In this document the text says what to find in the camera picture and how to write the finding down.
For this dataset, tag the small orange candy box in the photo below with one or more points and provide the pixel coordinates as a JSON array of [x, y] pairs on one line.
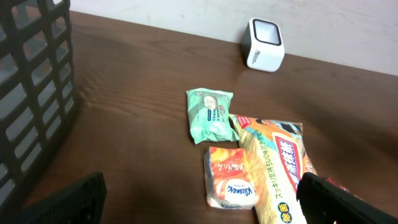
[[228, 180]]

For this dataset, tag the orange Toppo snack box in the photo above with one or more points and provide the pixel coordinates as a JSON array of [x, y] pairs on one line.
[[342, 185]]

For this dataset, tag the grey plastic shopping basket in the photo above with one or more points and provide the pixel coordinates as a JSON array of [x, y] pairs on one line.
[[38, 93]]

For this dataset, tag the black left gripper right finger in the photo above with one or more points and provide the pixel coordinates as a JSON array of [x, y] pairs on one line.
[[324, 201]]

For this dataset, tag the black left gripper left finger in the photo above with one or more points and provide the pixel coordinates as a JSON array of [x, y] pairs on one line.
[[80, 202]]

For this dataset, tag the teal snack packet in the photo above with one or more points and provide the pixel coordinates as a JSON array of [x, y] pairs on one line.
[[208, 115]]

